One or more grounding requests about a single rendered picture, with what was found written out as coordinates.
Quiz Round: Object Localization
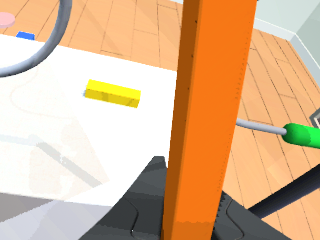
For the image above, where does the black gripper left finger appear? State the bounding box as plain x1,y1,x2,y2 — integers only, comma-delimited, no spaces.
79,156,167,240

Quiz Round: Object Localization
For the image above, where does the yellow rectangular block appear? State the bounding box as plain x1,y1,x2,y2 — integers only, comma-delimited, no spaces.
84,79,141,108

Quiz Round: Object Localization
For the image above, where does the orange handle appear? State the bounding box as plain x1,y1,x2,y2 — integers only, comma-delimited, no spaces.
160,0,257,240

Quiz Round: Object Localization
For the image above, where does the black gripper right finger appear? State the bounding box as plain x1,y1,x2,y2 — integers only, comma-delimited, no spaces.
211,189,292,240

